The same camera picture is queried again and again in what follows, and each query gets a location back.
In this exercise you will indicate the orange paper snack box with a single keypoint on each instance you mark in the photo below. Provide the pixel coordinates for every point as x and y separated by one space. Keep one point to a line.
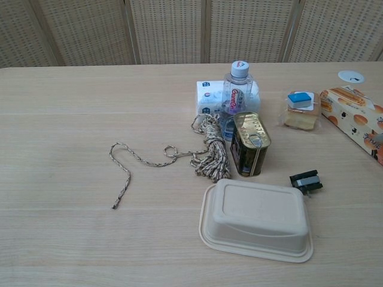
356 115

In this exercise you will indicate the white tissue pack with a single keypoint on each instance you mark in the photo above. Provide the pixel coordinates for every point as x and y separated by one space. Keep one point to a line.
209 100

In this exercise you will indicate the gold rectangular tin can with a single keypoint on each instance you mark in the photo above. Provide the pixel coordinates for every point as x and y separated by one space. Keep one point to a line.
250 143

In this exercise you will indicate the clear plastic water bottle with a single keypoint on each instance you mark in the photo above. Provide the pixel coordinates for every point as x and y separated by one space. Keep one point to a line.
237 98

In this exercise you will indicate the beige pulp food container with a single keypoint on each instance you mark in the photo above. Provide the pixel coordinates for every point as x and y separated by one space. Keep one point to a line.
254 218

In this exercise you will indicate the woven rattan folding screen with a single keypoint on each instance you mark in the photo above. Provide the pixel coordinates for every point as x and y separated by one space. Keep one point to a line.
191 30

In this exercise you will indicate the blue white eraser block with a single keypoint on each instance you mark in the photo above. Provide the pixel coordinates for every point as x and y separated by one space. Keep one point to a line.
298 99

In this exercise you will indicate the black grey binder clip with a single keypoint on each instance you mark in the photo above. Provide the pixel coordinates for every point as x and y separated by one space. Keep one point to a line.
307 183

